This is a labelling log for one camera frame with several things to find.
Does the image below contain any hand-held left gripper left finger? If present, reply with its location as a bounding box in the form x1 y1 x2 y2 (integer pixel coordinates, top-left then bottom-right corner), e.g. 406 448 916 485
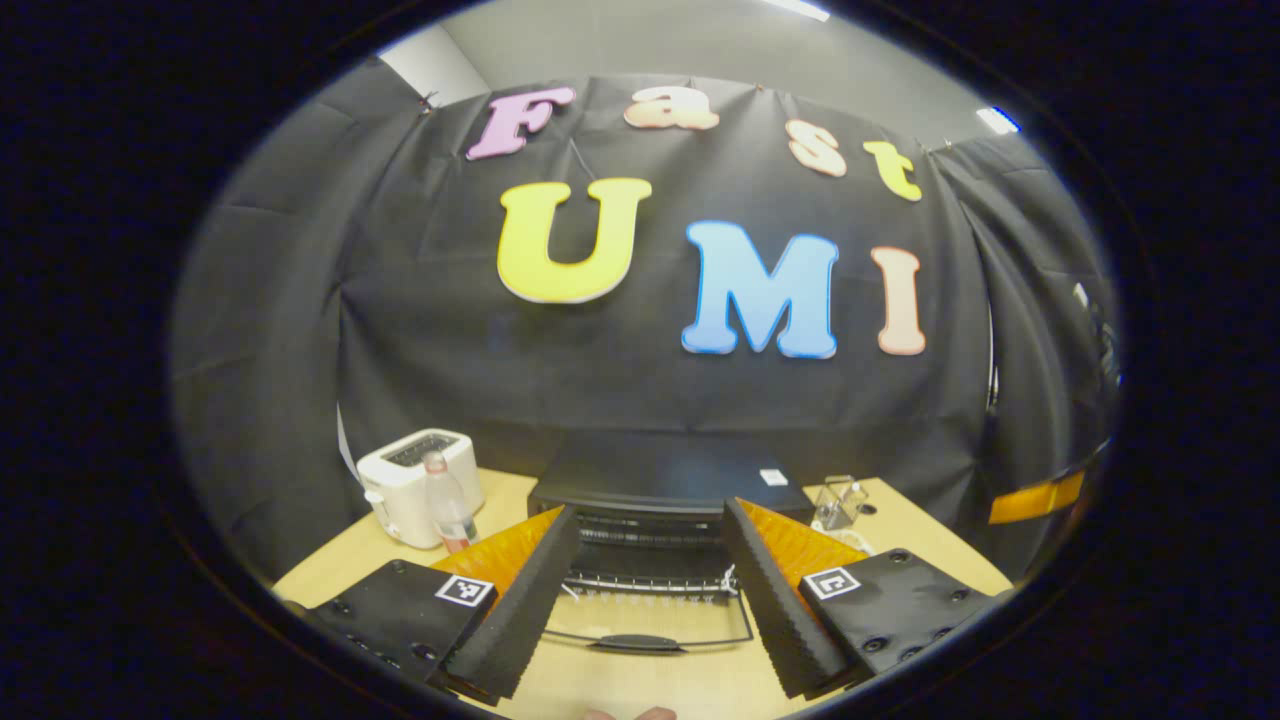
305 504 584 700

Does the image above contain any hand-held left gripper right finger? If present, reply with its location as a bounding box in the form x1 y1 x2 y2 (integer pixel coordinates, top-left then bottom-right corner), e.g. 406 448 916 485
721 496 1007 701

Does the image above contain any black electric oven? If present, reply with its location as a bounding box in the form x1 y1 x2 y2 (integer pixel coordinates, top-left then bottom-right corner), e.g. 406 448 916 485
527 432 816 656

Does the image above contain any clear plastic bottle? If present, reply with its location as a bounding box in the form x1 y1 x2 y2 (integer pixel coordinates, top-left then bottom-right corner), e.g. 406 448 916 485
423 451 479 554

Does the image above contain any white toaster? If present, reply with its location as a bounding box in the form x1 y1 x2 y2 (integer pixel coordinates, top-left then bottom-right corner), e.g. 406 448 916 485
357 429 485 550

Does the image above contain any black backdrop cloth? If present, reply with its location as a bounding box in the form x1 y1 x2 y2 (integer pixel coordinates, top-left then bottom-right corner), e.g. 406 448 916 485
170 60 1121 586

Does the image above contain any oven wire rack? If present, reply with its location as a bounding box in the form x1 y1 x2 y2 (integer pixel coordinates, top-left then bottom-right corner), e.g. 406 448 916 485
562 567 741 606

